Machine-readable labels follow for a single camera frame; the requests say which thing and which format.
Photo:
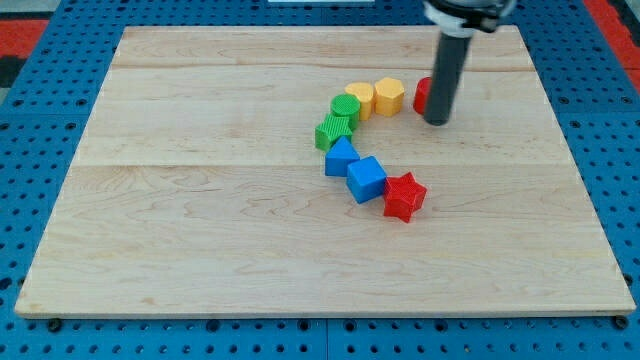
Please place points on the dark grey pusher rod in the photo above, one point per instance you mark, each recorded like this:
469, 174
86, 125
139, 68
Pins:
448, 66

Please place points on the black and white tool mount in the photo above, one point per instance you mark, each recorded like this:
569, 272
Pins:
462, 18

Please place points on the red cylinder block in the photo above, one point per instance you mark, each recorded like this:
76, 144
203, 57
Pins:
421, 94

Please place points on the yellow hexagon block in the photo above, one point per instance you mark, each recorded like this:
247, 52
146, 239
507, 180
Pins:
389, 95

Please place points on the yellow heart block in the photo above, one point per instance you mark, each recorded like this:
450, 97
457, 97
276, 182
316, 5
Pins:
364, 92

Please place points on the green cylinder block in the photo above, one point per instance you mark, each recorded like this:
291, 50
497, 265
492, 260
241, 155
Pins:
347, 105

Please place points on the green star block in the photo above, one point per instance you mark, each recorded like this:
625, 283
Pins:
331, 130

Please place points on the blue triangle block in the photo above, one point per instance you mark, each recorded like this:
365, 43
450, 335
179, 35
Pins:
340, 155

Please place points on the red star block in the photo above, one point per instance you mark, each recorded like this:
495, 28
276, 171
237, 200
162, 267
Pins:
403, 196

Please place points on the blue cube block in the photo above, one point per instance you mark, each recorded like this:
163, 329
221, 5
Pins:
366, 179

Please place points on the light wooden board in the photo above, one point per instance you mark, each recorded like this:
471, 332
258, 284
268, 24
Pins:
196, 190

